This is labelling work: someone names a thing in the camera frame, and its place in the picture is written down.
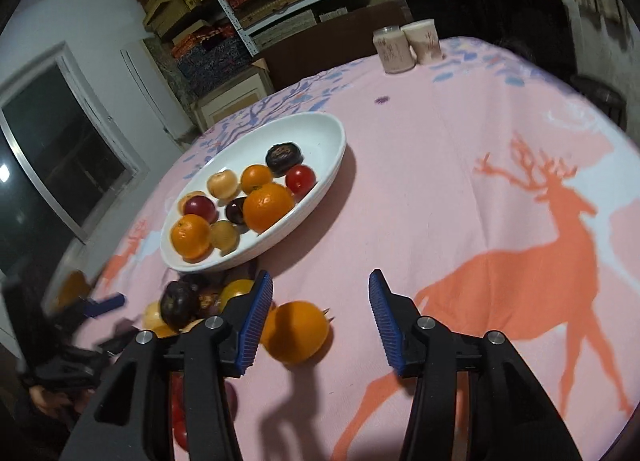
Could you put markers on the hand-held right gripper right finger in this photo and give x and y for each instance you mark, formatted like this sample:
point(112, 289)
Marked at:
point(385, 321)

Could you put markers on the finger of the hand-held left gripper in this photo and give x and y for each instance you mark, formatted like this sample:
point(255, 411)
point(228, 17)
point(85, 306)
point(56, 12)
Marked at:
point(120, 336)
point(102, 306)

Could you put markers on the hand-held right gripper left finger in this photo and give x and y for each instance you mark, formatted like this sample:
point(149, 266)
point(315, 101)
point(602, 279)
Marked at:
point(255, 321)

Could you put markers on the golden orange passion fruit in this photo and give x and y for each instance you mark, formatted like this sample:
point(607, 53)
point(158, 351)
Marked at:
point(72, 288)

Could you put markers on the yellow-green tomato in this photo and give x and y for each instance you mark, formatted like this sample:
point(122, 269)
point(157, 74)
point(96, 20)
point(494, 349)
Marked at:
point(235, 291)

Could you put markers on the large orange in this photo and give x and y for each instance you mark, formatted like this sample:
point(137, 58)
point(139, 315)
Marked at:
point(300, 333)

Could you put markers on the large dark water chestnut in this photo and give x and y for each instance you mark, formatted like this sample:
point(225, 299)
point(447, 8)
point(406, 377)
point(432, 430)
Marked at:
point(179, 303)

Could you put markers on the red cherry tomato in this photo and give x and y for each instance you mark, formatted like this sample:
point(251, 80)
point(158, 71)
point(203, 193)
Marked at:
point(300, 179)
point(178, 411)

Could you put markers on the dark purple plum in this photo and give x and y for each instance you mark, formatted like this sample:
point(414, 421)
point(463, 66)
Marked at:
point(236, 211)

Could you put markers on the red plum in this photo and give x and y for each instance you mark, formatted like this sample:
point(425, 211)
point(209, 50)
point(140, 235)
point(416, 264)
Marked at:
point(200, 207)

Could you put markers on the small yellow tomato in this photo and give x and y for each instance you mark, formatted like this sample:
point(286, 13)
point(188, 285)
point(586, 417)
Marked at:
point(222, 183)

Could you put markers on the small mandarin orange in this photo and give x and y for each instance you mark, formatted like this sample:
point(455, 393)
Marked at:
point(256, 178)

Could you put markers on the white oval plate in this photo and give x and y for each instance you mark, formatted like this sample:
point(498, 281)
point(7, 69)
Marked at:
point(320, 141)

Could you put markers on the person's left hand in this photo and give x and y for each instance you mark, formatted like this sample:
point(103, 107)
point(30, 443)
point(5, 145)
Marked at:
point(45, 398)

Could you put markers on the white framed window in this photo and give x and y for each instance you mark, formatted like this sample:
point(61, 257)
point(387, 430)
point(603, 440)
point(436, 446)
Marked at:
point(60, 151)

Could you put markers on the pink printed tablecloth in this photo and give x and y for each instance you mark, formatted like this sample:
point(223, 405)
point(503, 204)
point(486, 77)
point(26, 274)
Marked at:
point(450, 166)

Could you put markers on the beige framed panel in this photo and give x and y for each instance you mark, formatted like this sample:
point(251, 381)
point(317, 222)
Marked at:
point(235, 96)

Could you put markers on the dark patterned storage boxes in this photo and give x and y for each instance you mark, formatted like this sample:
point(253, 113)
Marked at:
point(215, 61)

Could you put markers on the pink drink can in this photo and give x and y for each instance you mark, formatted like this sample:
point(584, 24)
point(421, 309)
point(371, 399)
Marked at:
point(395, 53)

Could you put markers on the paper cup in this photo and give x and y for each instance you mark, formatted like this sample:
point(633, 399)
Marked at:
point(425, 43)

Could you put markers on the brown board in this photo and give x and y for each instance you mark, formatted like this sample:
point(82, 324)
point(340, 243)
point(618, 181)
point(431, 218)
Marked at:
point(325, 46)

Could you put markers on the dark round stool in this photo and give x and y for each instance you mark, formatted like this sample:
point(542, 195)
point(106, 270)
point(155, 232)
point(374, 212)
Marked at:
point(600, 101)

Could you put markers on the black board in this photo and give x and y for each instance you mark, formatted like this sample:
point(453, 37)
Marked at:
point(490, 16)

